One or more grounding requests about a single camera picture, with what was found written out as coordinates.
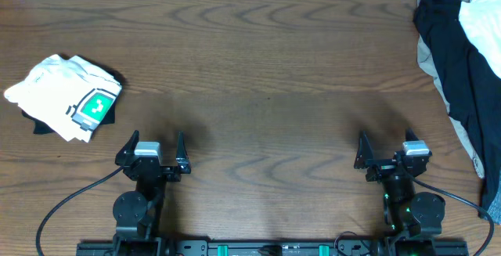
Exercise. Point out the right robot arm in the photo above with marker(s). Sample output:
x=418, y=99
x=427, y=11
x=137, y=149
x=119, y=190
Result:
x=415, y=218

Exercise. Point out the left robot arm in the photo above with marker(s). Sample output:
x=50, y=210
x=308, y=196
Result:
x=138, y=212

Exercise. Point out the black leggings red waistband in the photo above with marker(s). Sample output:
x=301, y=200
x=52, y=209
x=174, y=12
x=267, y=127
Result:
x=469, y=85

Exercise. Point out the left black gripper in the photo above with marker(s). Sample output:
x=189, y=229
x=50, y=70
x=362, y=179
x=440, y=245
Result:
x=153, y=170

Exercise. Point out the folded white graphic t-shirt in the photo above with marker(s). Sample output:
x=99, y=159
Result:
x=72, y=96

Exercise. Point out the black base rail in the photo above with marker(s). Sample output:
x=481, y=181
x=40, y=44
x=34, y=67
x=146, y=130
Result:
x=343, y=246

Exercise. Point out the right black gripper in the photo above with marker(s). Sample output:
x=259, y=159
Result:
x=365, y=160

